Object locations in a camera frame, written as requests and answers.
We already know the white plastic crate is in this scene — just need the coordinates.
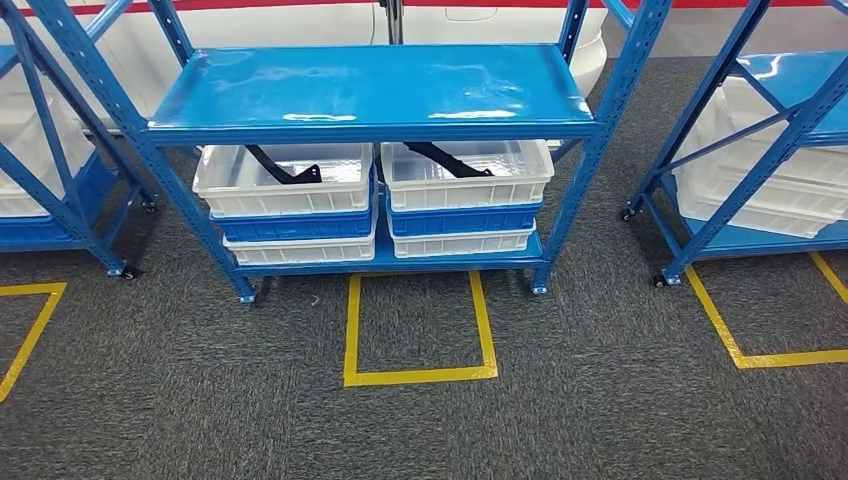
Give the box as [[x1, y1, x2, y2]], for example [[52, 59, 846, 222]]
[[389, 221, 538, 260], [380, 139, 556, 213], [223, 221, 380, 266], [682, 76, 848, 180], [0, 92, 97, 219], [192, 143, 374, 218], [675, 162, 848, 240]]

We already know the blue steel shelf rack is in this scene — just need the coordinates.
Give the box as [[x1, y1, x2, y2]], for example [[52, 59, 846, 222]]
[[0, 0, 160, 280], [619, 0, 848, 288], [23, 0, 674, 305]]

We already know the white car body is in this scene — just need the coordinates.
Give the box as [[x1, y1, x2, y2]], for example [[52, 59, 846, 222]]
[[0, 0, 607, 127]]

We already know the black curved bracket part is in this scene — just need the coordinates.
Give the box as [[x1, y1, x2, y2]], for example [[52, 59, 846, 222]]
[[245, 144, 323, 185], [404, 141, 495, 179]]

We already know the black stanchion post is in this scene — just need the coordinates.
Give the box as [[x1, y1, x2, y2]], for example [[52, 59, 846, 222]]
[[380, 0, 405, 46]]

